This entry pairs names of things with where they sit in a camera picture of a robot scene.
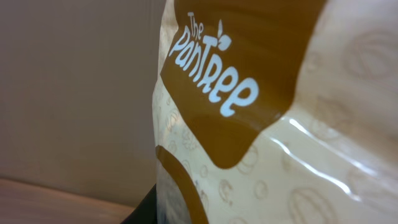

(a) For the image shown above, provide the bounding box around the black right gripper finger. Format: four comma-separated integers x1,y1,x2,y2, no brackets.
121,185,157,224

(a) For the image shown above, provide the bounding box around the white brown snack pouch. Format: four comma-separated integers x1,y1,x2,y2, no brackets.
152,0,397,224

